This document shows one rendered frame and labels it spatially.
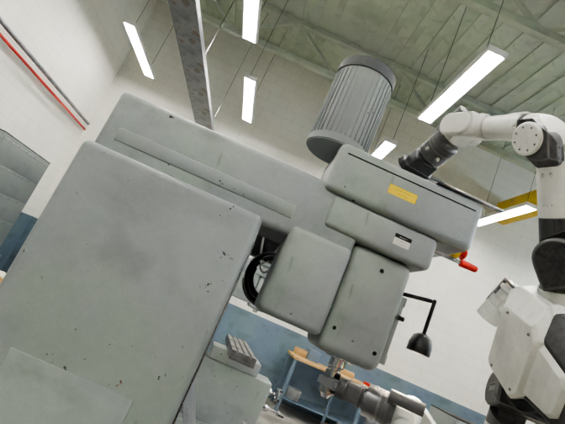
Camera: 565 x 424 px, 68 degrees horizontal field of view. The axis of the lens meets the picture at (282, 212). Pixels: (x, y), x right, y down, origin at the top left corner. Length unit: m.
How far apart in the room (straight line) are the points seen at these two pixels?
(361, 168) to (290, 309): 0.45
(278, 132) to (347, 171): 7.22
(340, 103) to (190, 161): 0.50
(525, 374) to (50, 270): 1.12
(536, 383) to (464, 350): 7.83
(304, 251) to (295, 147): 7.23
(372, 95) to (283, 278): 0.64
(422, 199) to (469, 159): 8.25
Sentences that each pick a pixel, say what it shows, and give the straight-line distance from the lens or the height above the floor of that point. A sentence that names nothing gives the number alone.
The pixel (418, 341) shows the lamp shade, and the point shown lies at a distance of 1.38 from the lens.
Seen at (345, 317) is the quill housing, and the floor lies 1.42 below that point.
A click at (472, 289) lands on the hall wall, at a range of 9.03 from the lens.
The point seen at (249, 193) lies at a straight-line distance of 1.20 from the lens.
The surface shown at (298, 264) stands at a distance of 1.17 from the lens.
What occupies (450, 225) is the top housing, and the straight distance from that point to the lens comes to 1.32.
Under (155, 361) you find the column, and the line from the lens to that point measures 1.07.
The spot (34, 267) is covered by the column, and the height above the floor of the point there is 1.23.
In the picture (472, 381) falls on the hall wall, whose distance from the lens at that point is 9.08.
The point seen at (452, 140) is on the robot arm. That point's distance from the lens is 1.32.
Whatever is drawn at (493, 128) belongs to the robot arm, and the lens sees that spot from 1.23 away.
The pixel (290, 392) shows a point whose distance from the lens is 7.23.
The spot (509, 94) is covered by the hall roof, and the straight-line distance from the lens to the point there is 8.24.
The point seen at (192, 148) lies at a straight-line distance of 1.24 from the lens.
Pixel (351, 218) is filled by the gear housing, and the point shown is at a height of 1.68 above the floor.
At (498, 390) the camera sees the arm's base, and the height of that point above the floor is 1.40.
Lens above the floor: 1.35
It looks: 13 degrees up
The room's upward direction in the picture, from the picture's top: 24 degrees clockwise
